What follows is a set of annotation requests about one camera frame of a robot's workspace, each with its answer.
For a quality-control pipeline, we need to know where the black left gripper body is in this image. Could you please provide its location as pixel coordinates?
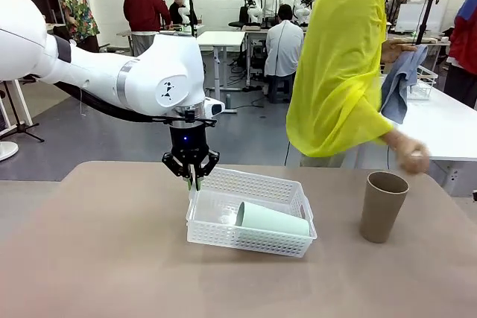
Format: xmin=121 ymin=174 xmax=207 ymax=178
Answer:
xmin=169 ymin=124 xmax=210 ymax=166

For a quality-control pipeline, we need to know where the white perforated plastic basket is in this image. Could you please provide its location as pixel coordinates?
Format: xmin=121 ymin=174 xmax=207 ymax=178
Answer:
xmin=185 ymin=167 xmax=318 ymax=258

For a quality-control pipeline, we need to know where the mint green cup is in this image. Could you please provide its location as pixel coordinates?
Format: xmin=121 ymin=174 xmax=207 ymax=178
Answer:
xmin=234 ymin=201 xmax=311 ymax=238

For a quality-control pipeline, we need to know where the brown paper cup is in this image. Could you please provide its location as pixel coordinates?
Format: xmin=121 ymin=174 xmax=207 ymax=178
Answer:
xmin=359 ymin=171 xmax=410 ymax=244

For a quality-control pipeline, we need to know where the blue grey cloth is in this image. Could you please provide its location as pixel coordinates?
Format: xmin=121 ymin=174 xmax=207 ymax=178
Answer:
xmin=379 ymin=45 xmax=429 ymax=125

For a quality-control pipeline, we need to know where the person right forearm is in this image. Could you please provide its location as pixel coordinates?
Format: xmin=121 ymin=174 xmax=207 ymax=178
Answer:
xmin=380 ymin=128 xmax=406 ymax=151

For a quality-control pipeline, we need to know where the person right hand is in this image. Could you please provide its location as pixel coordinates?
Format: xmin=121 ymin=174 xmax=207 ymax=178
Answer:
xmin=394 ymin=139 xmax=432 ymax=174

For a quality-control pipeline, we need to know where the person left hand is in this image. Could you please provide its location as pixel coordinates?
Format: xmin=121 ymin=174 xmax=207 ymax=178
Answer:
xmin=382 ymin=42 xmax=419 ymax=65

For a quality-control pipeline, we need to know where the grey stool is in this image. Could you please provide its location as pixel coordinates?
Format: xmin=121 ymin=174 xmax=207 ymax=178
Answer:
xmin=266 ymin=75 xmax=294 ymax=104

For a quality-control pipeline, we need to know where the white standing desk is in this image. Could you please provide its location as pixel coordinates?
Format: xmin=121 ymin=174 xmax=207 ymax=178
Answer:
xmin=197 ymin=31 xmax=246 ymax=114

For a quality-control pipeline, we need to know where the black office chair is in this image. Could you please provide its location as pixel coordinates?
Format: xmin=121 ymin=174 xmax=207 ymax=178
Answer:
xmin=228 ymin=7 xmax=250 ymax=31

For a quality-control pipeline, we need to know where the seated person in white coat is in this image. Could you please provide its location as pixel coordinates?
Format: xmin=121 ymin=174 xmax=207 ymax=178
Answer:
xmin=264 ymin=4 xmax=305 ymax=84

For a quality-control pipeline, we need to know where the seated person in black top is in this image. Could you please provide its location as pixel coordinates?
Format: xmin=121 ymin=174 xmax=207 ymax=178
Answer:
xmin=169 ymin=0 xmax=198 ymax=25

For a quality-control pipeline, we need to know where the person in red sweater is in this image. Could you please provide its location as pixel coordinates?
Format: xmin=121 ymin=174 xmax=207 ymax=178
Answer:
xmin=123 ymin=0 xmax=172 ymax=57

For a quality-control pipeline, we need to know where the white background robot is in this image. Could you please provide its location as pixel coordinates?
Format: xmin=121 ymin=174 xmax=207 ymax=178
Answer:
xmin=244 ymin=0 xmax=262 ymax=23
xmin=291 ymin=0 xmax=316 ymax=25

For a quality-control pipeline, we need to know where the person in yellow poncho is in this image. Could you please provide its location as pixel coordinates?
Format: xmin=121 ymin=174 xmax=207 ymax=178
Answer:
xmin=285 ymin=0 xmax=429 ymax=168

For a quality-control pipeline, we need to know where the black tripod stand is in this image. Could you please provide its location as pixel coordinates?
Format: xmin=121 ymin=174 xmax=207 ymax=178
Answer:
xmin=0 ymin=80 xmax=45 ymax=144

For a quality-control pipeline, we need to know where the person in floral shirt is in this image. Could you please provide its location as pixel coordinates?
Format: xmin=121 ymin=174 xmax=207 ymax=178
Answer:
xmin=55 ymin=0 xmax=101 ymax=53

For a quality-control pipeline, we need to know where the white round fan base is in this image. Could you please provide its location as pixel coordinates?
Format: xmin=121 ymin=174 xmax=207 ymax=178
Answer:
xmin=0 ymin=141 xmax=19 ymax=162

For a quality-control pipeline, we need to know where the large white table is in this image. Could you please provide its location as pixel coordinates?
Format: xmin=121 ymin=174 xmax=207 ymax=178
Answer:
xmin=357 ymin=75 xmax=477 ymax=162

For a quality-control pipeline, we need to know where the person in red blue jacket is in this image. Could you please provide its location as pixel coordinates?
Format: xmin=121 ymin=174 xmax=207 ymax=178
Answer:
xmin=445 ymin=0 xmax=477 ymax=109

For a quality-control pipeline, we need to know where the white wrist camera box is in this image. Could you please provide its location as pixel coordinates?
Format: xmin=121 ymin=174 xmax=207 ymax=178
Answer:
xmin=203 ymin=97 xmax=226 ymax=117

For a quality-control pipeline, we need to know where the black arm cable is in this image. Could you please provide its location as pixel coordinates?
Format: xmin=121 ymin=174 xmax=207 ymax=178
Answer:
xmin=55 ymin=81 xmax=176 ymax=124

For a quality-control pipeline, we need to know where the white wire basket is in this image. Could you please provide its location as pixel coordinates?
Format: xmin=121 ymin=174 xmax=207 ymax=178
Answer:
xmin=405 ymin=66 xmax=439 ymax=101

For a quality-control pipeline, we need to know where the black camera stand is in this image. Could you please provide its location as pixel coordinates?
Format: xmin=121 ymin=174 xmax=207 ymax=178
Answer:
xmin=413 ymin=0 xmax=444 ymax=46

